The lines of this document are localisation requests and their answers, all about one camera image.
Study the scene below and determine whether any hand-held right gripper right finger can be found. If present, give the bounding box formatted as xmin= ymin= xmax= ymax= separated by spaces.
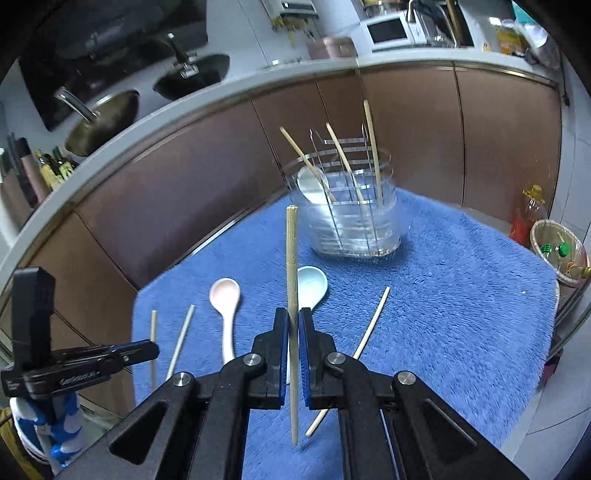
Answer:
xmin=299 ymin=308 xmax=527 ymax=480

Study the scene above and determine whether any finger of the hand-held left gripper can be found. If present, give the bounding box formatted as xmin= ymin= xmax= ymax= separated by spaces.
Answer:
xmin=108 ymin=340 xmax=160 ymax=359
xmin=111 ymin=356 xmax=155 ymax=371

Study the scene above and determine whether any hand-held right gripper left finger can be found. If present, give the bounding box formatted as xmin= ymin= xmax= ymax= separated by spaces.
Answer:
xmin=60 ymin=308 xmax=291 ymax=480

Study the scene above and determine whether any light blue ceramic spoon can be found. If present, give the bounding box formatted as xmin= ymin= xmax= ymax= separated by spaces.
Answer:
xmin=295 ymin=266 xmax=329 ymax=315

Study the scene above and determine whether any white ceramic spoon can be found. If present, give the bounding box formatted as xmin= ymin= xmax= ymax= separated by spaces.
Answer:
xmin=298 ymin=166 xmax=338 ymax=204
xmin=209 ymin=278 xmax=242 ymax=365

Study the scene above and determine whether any clear cutlery holder basket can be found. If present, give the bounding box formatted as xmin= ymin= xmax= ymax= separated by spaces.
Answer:
xmin=281 ymin=127 xmax=407 ymax=259

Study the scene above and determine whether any black knife block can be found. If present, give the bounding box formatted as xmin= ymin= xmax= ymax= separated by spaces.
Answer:
xmin=0 ymin=134 xmax=40 ymax=222

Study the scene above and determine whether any blue fluffy mat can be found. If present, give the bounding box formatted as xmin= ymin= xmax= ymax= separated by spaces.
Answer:
xmin=132 ymin=187 xmax=561 ymax=480

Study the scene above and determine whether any oil bottle on counter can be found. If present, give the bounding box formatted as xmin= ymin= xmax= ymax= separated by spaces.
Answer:
xmin=37 ymin=152 xmax=58 ymax=190

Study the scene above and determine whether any brass wok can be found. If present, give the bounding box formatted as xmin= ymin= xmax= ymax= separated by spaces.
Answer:
xmin=54 ymin=88 xmax=140 ymax=158

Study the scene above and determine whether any wicker basket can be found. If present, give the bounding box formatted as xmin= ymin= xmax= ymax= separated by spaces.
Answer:
xmin=530 ymin=219 xmax=589 ymax=287

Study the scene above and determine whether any cooking oil bottle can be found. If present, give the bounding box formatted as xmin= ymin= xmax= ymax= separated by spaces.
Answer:
xmin=510 ymin=185 xmax=549 ymax=247

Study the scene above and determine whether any black wok with lid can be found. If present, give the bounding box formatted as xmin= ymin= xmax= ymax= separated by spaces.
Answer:
xmin=152 ymin=32 xmax=230 ymax=101

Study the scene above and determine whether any black range hood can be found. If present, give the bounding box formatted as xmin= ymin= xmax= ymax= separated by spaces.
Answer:
xmin=18 ymin=0 xmax=208 ymax=132

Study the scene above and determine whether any brown rice cooker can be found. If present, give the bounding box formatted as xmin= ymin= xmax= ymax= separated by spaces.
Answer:
xmin=307 ymin=37 xmax=356 ymax=60

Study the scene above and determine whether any white microwave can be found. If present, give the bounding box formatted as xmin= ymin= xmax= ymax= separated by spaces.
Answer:
xmin=366 ymin=13 xmax=416 ymax=51

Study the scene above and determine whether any white water heater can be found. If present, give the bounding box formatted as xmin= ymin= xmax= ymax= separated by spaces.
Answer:
xmin=261 ymin=0 xmax=319 ymax=19

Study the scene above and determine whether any steel kitchen faucet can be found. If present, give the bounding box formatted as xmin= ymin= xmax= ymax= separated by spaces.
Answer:
xmin=406 ymin=0 xmax=458 ymax=48

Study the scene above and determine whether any grey plastic bag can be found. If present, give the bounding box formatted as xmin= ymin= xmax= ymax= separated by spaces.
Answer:
xmin=524 ymin=23 xmax=561 ymax=70

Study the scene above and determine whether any teal plastic bag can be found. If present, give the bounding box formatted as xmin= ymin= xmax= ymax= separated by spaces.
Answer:
xmin=512 ymin=0 xmax=543 ymax=26

